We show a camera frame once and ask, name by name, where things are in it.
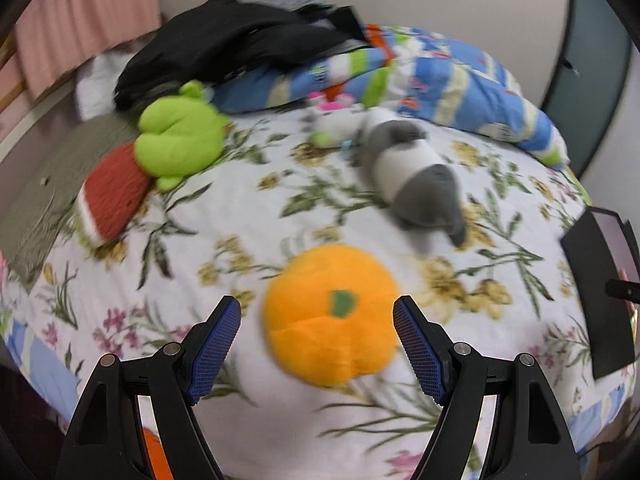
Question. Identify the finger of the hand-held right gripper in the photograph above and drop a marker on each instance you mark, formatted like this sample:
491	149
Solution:
625	291

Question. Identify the blue striped printed quilt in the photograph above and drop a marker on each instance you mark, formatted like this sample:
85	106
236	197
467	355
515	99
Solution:
450	80

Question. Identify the dark glass door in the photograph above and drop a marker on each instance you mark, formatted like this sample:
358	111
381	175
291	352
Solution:
590	70

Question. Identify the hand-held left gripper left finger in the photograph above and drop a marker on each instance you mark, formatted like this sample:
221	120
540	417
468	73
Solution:
212	355

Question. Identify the orange fruit plush toy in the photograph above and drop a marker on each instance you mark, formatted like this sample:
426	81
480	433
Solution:
320	330

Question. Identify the pink curtain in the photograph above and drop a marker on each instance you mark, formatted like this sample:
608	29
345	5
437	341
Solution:
75	20

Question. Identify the pink white plush toy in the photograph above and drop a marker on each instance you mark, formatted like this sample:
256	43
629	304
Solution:
330	120

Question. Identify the dark grey storage box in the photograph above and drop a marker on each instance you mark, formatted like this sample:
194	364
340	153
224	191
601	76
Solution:
595	285

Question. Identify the black jacket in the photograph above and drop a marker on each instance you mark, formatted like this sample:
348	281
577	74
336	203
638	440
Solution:
220	45

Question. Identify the red watermelon plush toy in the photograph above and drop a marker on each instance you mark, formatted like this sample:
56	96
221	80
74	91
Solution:
112	195

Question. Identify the green frog plush toy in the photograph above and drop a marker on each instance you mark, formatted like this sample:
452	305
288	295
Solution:
180	135

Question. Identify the grey white plush toy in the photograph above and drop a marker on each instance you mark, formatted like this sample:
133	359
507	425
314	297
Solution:
410	170

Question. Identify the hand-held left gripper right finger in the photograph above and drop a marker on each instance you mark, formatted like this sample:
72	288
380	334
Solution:
420	355

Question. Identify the floral bed sheet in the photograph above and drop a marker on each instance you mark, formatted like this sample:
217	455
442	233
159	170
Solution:
240	230

